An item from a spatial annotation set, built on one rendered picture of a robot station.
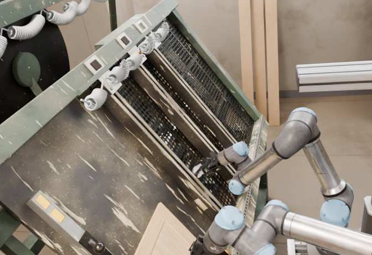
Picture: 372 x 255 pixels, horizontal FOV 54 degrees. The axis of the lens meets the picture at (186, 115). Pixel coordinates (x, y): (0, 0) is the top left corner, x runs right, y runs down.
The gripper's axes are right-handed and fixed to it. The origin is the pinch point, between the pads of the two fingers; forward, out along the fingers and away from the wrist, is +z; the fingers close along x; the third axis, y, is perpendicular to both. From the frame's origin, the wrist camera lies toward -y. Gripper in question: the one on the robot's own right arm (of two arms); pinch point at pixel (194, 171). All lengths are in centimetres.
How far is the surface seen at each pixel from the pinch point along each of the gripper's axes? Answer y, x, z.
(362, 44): -326, 112, -77
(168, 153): 11.2, -21.1, -4.4
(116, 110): 14, -55, -1
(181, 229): 36.8, 5.6, 0.3
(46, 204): 76, -52, -2
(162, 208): 36.2, -8.6, 0.3
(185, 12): -305, -58, 70
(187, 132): -19.1, -14.8, -1.3
